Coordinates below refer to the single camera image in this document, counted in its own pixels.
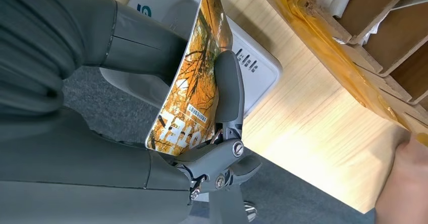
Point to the cardboard organizer box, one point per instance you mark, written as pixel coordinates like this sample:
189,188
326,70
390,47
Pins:
394,38

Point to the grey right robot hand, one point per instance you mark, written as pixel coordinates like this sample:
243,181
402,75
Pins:
83,182

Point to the white card reader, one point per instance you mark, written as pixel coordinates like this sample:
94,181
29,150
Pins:
259,72

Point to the yellow tape strip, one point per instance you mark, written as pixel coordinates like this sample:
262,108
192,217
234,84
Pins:
321,45

